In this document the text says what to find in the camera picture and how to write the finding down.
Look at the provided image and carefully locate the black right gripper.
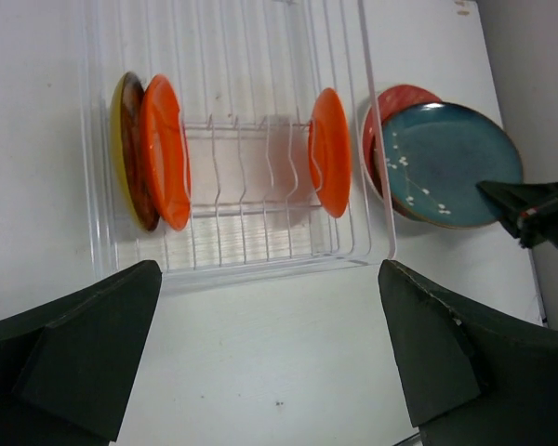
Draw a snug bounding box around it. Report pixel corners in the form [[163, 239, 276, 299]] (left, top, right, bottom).
[[477, 181, 558, 250]]

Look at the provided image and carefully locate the white wire dish rack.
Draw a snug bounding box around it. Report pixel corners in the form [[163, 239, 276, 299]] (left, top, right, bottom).
[[75, 1, 396, 293]]

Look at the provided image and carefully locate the orange plate right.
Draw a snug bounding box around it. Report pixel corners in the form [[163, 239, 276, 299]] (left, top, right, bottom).
[[308, 87, 352, 218]]

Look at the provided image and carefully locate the yellow brown plate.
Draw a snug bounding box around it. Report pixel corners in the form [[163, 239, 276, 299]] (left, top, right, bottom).
[[109, 72, 160, 232]]

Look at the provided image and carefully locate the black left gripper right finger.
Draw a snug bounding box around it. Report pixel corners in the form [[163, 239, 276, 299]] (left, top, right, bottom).
[[378, 260, 558, 445]]

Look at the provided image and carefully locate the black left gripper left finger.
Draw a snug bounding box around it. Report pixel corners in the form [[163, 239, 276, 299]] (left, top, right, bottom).
[[0, 260, 162, 445]]

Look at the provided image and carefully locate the orange plate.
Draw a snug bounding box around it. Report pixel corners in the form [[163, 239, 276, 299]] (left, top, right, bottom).
[[308, 87, 352, 218], [139, 73, 192, 230]]

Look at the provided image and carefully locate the orange plate left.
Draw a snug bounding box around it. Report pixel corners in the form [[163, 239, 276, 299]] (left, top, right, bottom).
[[139, 73, 192, 230]]

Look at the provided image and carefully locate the dark teal plate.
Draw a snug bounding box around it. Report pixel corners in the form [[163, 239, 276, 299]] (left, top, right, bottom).
[[382, 102, 525, 230]]

